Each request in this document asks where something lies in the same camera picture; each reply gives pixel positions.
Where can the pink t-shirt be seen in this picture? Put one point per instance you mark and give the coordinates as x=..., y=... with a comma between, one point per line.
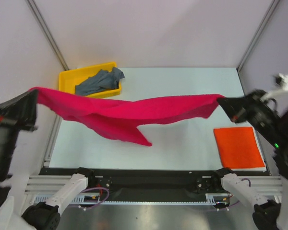
x=119, y=119

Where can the yellow plastic bin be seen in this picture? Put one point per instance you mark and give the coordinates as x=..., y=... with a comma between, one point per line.
x=70, y=78

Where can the grey t-shirt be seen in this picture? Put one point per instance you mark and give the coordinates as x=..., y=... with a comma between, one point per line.
x=103, y=80

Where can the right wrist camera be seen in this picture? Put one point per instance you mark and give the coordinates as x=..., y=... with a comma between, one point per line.
x=281, y=87

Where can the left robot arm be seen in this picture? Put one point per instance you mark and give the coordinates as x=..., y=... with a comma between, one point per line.
x=44, y=201

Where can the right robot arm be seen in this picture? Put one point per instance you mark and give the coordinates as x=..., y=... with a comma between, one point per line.
x=267, y=214

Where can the aluminium frame rail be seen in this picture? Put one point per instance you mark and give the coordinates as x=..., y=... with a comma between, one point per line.
x=45, y=184

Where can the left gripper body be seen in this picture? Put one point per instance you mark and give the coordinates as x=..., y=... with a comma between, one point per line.
x=1, y=129

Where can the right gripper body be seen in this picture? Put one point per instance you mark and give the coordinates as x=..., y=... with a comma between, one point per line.
x=241, y=111

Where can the folded orange t-shirt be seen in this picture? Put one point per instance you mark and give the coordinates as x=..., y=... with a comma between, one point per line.
x=238, y=148

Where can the grey slotted cable duct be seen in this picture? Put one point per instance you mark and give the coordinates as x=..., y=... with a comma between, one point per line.
x=93, y=199

